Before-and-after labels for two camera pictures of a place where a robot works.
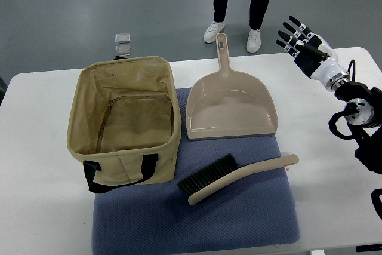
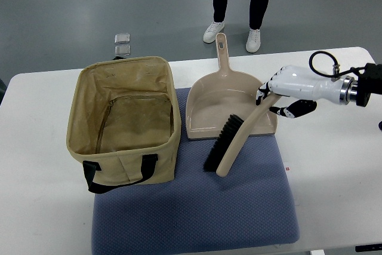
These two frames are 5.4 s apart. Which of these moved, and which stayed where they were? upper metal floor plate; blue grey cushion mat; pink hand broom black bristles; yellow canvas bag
Moved: pink hand broom black bristles
Stayed: yellow canvas bag; upper metal floor plate; blue grey cushion mat
